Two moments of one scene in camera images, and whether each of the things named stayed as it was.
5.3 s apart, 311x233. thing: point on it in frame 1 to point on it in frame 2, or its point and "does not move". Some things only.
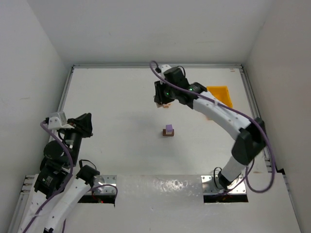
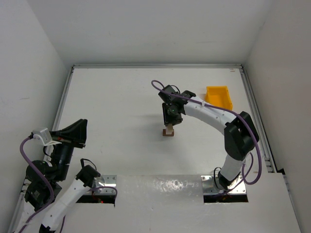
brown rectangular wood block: (168, 134) does not move
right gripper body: (159, 91) to (172, 122)
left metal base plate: (100, 180) does not move
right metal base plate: (211, 185) does not move
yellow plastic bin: (221, 93) does not move
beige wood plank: (159, 105) to (169, 129)
